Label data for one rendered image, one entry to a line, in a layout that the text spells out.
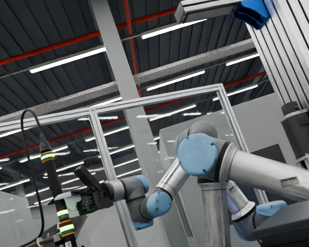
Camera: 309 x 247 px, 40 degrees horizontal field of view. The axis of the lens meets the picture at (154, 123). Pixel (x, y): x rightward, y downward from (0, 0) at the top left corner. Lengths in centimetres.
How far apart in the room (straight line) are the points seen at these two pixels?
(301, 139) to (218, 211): 41
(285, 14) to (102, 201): 91
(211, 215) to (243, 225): 50
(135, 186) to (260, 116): 274
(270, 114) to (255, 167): 305
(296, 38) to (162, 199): 71
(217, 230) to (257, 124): 289
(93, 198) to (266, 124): 287
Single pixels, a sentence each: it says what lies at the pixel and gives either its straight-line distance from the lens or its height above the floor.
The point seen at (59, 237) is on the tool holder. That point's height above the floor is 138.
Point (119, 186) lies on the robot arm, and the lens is 153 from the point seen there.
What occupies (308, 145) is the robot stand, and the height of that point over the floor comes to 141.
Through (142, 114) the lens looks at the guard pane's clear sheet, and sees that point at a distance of 246.
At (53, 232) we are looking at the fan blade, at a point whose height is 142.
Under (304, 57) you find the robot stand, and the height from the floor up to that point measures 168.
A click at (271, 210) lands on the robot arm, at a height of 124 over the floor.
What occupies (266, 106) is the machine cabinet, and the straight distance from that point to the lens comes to 420.
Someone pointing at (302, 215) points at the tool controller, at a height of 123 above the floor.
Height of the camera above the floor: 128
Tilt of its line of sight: 14 degrees up
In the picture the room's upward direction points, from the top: 19 degrees counter-clockwise
